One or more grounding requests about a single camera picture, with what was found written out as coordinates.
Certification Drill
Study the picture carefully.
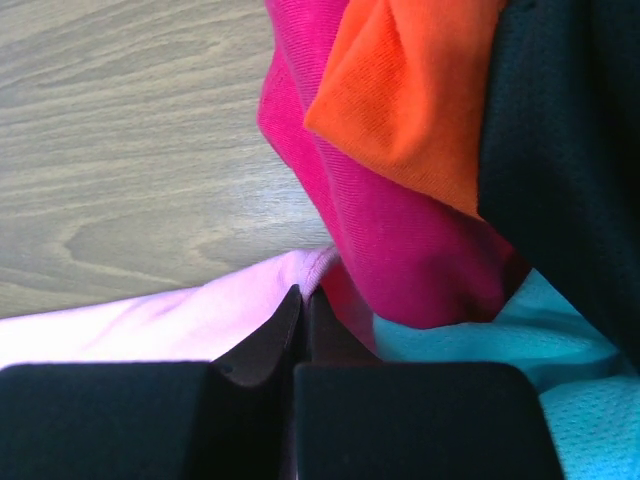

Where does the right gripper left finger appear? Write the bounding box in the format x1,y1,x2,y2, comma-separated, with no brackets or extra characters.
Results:
1,287,303,479

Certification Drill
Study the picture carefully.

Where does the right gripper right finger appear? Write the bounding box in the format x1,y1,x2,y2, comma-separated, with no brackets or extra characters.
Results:
294,290,563,479

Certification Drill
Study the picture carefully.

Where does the pink t shirt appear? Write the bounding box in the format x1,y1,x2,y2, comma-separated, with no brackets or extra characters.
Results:
0,244,379,366

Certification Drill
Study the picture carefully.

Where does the magenta t shirt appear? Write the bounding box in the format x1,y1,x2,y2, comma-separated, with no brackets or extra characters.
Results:
258,1,529,329

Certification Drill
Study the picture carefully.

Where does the teal t shirt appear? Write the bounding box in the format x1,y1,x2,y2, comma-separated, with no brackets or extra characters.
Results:
373,271,639,479

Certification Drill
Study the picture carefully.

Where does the orange t shirt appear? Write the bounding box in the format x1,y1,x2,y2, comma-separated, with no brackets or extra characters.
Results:
305,0,506,216

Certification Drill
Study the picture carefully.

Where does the black t shirt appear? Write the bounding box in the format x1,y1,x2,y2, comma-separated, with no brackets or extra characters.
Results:
478,1,639,362

